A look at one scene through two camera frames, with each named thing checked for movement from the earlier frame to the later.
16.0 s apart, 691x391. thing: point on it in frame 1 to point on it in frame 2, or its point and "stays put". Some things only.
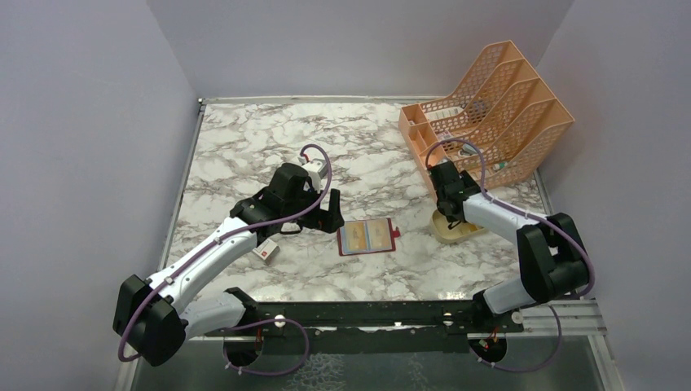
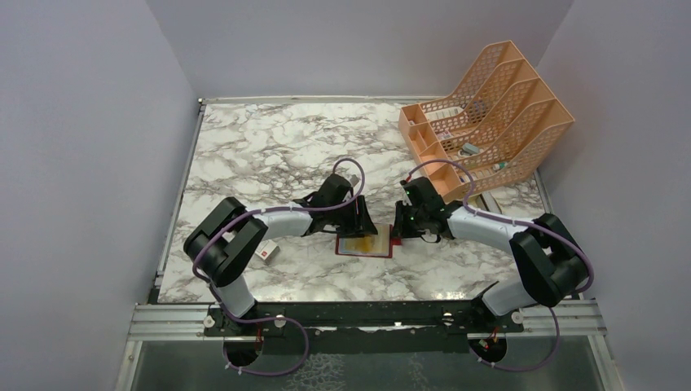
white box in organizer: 443,113 stays put
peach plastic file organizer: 499,130 stays put
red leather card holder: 365,236 stays put
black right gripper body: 467,179 to 413,221
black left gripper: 326,221 to 360,224
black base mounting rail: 368,314 stays put
